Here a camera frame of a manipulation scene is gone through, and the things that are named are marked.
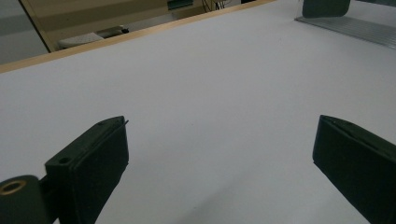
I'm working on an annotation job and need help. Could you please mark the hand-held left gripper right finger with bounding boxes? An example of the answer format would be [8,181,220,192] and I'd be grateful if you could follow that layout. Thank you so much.
[312,114,396,224]

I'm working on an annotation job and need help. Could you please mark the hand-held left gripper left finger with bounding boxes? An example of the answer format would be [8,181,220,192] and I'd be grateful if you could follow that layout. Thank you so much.
[45,115,130,224]

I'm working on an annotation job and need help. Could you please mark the black phone case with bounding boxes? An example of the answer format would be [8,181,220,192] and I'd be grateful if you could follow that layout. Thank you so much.
[302,0,352,19]

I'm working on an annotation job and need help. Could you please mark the pale grey floor object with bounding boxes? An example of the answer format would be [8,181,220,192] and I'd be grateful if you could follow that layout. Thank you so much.
[57,24,130,49]

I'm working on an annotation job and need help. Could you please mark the white cabinet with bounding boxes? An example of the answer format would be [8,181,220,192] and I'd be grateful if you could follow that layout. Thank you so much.
[0,0,50,65]

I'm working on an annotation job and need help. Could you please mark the black hanging desk cables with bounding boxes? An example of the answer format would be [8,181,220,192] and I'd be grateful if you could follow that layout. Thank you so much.
[201,0,233,11]

